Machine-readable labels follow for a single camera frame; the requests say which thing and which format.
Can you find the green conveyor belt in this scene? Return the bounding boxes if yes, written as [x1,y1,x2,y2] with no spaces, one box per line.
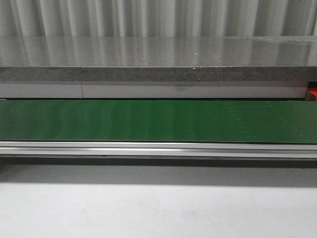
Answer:
[0,99,317,144]

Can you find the grey stone counter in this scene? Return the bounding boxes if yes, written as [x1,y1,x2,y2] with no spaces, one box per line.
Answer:
[0,36,317,100]

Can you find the red object at right edge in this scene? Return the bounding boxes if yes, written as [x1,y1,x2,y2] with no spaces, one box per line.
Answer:
[307,87,317,101]

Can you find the grey pleated curtain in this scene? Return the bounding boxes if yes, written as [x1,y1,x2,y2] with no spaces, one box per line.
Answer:
[0,0,317,37]

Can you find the aluminium conveyor side rail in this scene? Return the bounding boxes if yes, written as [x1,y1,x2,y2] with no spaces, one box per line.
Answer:
[0,141,317,160]

